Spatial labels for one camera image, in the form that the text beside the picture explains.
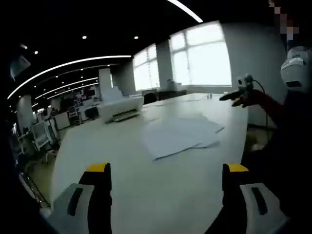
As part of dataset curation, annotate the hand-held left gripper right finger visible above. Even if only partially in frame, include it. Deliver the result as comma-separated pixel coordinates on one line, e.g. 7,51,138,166
204,163,291,234

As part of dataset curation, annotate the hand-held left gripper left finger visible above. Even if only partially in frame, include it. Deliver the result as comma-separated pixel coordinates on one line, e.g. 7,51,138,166
40,162,113,234

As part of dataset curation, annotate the stack of white printing papers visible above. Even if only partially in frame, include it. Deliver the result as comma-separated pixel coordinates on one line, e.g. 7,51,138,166
142,113,225,162

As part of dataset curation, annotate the bright window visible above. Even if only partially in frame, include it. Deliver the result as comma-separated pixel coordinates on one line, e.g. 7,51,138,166
169,21,232,88
133,43,161,91

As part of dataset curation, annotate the white table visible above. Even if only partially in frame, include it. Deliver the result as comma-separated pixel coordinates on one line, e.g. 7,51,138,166
50,92,249,234

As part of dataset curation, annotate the worn white chest device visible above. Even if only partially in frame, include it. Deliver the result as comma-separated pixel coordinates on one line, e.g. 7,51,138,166
279,46,312,95

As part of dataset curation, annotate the operator in black shirt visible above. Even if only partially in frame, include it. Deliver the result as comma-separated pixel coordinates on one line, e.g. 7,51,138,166
240,92,312,234

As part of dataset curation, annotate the white office chair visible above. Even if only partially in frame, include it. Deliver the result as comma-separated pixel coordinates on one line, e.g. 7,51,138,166
31,120,60,153

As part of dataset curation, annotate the black office chair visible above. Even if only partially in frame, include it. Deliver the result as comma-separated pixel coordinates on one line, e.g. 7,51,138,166
143,92,159,105

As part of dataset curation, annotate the white printer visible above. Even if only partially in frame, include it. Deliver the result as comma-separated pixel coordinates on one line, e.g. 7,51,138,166
97,87,145,124

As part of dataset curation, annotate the long ceiling light strip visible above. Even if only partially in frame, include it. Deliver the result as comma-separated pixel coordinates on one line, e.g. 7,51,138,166
167,0,203,24

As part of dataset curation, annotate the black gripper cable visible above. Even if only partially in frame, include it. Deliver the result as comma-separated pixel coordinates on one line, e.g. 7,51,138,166
252,79,271,127

